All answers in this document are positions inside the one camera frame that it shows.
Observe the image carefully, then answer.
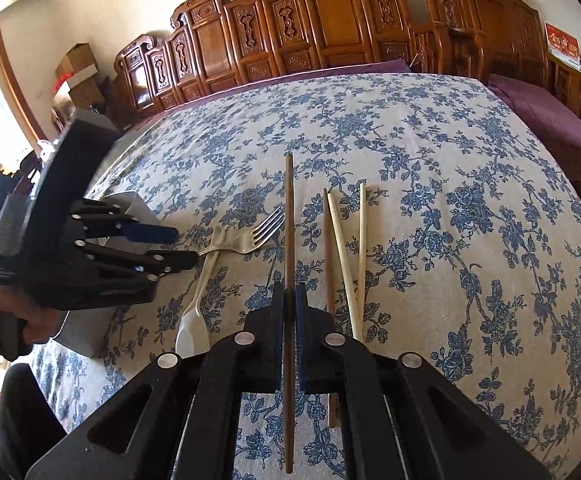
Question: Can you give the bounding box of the carved wooden armchair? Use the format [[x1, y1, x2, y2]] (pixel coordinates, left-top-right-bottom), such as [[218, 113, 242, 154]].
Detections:
[[420, 0, 581, 206]]

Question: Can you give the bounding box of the person's dark trouser leg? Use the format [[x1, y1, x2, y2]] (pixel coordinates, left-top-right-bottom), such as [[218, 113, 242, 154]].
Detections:
[[0, 362, 69, 480]]

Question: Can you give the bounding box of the blue floral tablecloth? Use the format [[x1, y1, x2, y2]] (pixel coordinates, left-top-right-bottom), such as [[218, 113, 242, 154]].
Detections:
[[29, 72, 581, 480]]

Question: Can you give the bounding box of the dark brown wooden chopstick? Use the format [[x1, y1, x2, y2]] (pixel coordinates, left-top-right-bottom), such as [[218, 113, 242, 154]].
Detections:
[[284, 154, 296, 474], [322, 188, 339, 429]]

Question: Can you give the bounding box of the purple armchair cushion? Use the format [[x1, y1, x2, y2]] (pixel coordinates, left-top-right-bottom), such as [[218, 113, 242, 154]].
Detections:
[[487, 73, 581, 154]]

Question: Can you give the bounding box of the metal fork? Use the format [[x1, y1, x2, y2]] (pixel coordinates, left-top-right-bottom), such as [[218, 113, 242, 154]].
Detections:
[[198, 204, 286, 257]]

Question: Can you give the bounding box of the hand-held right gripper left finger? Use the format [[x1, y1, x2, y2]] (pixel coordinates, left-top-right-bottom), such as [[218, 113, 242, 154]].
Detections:
[[25, 283, 288, 480]]

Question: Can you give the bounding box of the carved wooden sofa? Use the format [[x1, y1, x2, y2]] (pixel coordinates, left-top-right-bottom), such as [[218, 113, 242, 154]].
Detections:
[[113, 0, 439, 132]]

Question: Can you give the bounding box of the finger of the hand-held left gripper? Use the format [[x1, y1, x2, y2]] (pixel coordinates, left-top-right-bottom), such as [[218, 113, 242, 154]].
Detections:
[[75, 241, 200, 281], [70, 199, 180, 244]]

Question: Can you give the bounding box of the stack of cardboard boxes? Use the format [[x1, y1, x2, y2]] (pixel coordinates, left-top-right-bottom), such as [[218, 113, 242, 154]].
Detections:
[[50, 67, 116, 126]]

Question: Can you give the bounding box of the white long-handled spoon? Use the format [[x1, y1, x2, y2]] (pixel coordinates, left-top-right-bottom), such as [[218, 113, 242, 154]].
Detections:
[[175, 225, 228, 359]]

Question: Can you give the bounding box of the person's left hand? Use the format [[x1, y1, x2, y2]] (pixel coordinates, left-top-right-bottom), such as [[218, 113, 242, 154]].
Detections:
[[0, 260, 69, 346]]

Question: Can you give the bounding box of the purple sofa cushion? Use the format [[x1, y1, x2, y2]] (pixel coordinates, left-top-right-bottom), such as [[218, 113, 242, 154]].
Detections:
[[135, 58, 412, 127]]

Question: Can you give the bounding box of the rectangular metal box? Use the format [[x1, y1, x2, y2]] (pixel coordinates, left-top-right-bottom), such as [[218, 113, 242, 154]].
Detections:
[[50, 191, 162, 360]]

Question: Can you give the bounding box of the brown cardboard box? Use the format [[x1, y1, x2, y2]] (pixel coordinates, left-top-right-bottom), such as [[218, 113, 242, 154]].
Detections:
[[54, 42, 99, 80]]

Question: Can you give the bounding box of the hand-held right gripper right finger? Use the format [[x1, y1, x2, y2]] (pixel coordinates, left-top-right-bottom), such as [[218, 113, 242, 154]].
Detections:
[[295, 283, 552, 480]]

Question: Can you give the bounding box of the wooden window frame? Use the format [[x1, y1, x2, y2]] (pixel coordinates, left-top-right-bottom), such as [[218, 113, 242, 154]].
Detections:
[[0, 26, 47, 146]]

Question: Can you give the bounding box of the red gift box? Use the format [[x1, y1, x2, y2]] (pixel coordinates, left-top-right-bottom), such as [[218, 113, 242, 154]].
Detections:
[[543, 22, 581, 66]]

